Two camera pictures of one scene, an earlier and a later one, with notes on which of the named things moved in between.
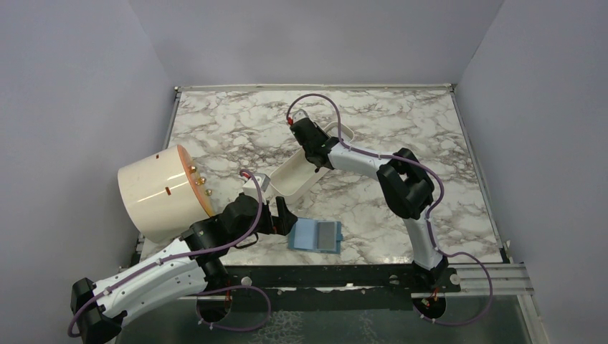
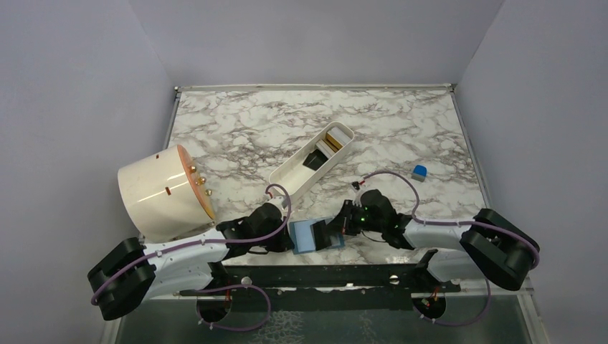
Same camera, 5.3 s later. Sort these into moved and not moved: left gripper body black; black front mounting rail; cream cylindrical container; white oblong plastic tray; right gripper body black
Moved: right gripper body black; left gripper body black
Not moved: white oblong plastic tray; cream cylindrical container; black front mounting rail
